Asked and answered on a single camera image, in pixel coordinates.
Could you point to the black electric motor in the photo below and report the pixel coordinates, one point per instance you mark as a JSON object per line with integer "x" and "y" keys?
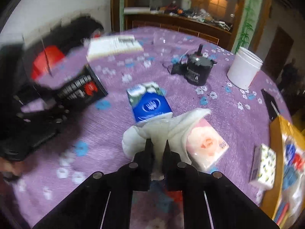
{"x": 194, "y": 66}

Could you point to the white notebook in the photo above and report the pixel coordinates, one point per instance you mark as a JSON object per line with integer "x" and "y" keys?
{"x": 112, "y": 45}

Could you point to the lemon print tissue pack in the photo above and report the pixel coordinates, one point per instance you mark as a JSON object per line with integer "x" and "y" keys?
{"x": 263, "y": 167}

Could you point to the red plastic bag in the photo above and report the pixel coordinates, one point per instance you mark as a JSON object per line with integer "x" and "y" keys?
{"x": 176, "y": 196}
{"x": 298, "y": 162}
{"x": 45, "y": 60}

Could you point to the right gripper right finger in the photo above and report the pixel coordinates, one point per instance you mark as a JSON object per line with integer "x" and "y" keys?
{"x": 176, "y": 172}

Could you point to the light blue towel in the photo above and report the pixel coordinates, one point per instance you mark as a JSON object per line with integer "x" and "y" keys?
{"x": 290, "y": 176}

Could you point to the white cloth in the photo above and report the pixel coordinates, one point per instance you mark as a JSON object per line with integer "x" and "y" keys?
{"x": 165, "y": 130}

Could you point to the black bag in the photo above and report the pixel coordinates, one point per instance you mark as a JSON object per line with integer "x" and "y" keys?
{"x": 64, "y": 37}

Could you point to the purple floral tablecloth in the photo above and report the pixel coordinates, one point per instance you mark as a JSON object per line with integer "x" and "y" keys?
{"x": 93, "y": 140}

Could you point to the white jug on counter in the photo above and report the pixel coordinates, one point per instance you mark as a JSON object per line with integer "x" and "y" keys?
{"x": 185, "y": 4}

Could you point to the yellow cardboard box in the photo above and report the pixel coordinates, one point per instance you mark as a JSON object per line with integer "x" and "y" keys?
{"x": 280, "y": 129}

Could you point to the black smartphone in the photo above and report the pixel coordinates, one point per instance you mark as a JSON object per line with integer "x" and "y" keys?
{"x": 271, "y": 105}

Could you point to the blue red sponge pack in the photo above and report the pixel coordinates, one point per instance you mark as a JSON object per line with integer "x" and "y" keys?
{"x": 281, "y": 212}

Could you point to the black packaged pouch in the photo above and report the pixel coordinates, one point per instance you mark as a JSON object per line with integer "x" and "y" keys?
{"x": 81, "y": 91}

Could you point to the clear plastic cup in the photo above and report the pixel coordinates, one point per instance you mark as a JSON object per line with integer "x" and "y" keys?
{"x": 162, "y": 41}

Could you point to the pink tissue pack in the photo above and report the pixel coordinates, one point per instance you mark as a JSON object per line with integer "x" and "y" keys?
{"x": 205, "y": 145}

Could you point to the blue Vinda tissue pack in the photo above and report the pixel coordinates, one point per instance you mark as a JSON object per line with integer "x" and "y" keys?
{"x": 148, "y": 103}

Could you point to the blue Vinda tissue pouch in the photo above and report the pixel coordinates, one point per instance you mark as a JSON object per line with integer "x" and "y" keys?
{"x": 289, "y": 150}

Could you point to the wooden counter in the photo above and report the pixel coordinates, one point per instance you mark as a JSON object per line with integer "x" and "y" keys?
{"x": 211, "y": 32}

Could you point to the person's left hand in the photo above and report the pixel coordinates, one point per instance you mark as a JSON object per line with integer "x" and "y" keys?
{"x": 11, "y": 170}

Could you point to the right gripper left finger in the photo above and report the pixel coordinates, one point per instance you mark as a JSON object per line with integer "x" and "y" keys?
{"x": 142, "y": 173}

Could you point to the white plastic jar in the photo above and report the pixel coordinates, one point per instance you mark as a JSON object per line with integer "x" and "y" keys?
{"x": 244, "y": 68}

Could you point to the red plastic bag at edge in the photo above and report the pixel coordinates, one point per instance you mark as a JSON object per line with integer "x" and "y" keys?
{"x": 45, "y": 60}

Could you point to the person in dark clothes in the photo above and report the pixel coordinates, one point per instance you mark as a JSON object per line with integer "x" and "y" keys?
{"x": 289, "y": 75}

